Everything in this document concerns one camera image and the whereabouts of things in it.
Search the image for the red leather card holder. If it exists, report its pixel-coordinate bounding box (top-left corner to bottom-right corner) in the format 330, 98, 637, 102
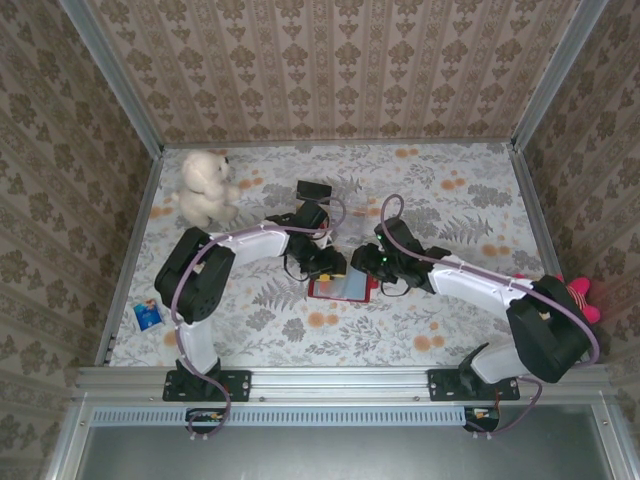
307, 269, 377, 304

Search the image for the clear acrylic card stand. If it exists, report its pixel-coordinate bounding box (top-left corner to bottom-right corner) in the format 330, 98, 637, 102
294, 180, 372, 249

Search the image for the black card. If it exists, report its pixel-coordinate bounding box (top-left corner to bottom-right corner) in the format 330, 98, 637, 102
296, 180, 333, 202

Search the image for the small blue printed card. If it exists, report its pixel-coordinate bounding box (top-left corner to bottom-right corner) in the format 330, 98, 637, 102
133, 298, 164, 332

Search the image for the white plush teddy bear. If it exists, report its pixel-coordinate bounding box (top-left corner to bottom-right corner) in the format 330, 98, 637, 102
171, 148, 242, 229

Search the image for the grey metal panel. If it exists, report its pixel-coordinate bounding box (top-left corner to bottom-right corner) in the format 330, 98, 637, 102
74, 404, 617, 480

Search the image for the black connector box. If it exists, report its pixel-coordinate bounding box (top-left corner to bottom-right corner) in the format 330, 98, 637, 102
463, 406, 502, 432
185, 407, 227, 434

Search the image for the pink striped plush doll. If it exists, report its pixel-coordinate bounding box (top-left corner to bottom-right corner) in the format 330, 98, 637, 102
514, 272, 603, 324

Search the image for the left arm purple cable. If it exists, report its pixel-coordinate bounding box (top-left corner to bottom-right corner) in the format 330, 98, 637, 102
169, 196, 349, 441

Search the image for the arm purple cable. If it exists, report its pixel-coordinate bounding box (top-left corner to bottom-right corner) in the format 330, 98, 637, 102
379, 193, 600, 441
169, 196, 349, 441

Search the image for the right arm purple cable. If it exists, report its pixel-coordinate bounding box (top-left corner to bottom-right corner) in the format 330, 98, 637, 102
379, 193, 600, 441

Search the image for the wide aluminium frame beam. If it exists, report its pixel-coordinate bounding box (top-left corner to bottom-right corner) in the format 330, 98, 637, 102
74, 364, 614, 402

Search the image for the thin aluminium edge rail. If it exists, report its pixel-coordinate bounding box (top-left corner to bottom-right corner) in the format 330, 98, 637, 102
162, 139, 514, 150

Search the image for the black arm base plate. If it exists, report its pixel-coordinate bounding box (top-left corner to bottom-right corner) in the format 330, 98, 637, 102
162, 368, 251, 404
427, 368, 521, 402

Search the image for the slotted grey cable duct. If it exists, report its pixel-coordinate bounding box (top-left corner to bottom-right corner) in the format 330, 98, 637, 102
92, 405, 501, 427

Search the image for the aluminium side rail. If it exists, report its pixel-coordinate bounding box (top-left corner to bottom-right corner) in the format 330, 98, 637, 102
507, 142, 592, 364
94, 149, 165, 366

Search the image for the aluminium frame post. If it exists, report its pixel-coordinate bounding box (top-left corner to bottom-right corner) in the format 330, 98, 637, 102
58, 0, 165, 157
510, 0, 610, 152

